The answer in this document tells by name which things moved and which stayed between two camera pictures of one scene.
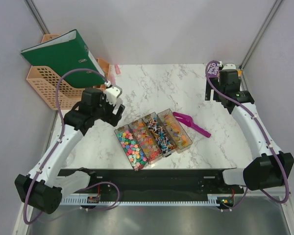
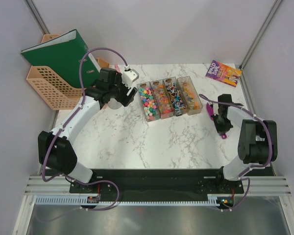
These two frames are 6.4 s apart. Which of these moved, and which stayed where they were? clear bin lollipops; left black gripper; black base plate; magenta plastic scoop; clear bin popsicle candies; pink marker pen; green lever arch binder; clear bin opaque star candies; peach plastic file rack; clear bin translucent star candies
Moved: clear bin opaque star candies; left black gripper; magenta plastic scoop; clear bin popsicle candies; clear bin translucent star candies; clear bin lollipops
Stayed: green lever arch binder; pink marker pen; peach plastic file rack; black base plate
